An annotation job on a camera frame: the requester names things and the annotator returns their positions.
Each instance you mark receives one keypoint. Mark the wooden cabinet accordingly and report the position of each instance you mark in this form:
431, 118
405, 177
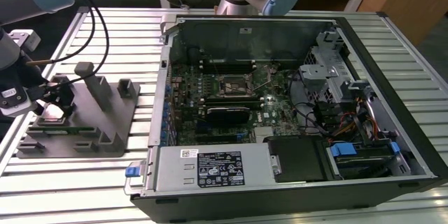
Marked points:
417, 3

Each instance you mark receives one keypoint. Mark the black graphics card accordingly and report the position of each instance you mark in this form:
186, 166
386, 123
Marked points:
227, 116

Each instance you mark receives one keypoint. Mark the black expansion slot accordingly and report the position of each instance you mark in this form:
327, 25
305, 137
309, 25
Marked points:
217, 138

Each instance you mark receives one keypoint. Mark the hard disk in blue carrier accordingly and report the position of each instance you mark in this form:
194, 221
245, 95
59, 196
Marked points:
343, 150

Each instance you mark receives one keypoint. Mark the black RAM slot bank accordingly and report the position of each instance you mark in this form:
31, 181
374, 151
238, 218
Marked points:
231, 102
227, 66

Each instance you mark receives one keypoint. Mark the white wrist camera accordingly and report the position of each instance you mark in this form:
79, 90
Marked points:
15, 112

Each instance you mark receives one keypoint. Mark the grey parts rack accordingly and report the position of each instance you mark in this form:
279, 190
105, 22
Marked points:
87, 129

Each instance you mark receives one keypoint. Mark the small silver heat sink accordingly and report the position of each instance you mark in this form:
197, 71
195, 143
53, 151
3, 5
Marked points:
265, 132

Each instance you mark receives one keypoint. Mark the black PC case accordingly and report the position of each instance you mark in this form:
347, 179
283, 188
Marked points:
210, 208

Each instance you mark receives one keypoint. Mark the silver CPU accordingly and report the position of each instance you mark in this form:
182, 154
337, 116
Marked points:
54, 112

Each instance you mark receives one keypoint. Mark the green RAM stick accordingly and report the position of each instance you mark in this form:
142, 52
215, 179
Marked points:
74, 130

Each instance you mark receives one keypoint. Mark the green motherboard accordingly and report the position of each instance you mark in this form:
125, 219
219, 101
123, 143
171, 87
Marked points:
283, 108

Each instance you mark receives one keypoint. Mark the CPU socket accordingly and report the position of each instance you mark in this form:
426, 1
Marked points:
231, 81

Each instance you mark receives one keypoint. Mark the silver metal drive cage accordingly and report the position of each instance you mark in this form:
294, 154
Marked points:
317, 74

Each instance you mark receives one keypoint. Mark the silver power supply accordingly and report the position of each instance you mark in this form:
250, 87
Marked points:
169, 171

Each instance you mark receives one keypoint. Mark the blue case release latch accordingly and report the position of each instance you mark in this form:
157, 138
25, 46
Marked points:
131, 171

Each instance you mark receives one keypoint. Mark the thin metal locking lever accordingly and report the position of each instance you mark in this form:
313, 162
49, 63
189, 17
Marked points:
237, 89
266, 83

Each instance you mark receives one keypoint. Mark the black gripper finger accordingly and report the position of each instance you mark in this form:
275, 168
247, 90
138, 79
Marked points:
41, 107
67, 98

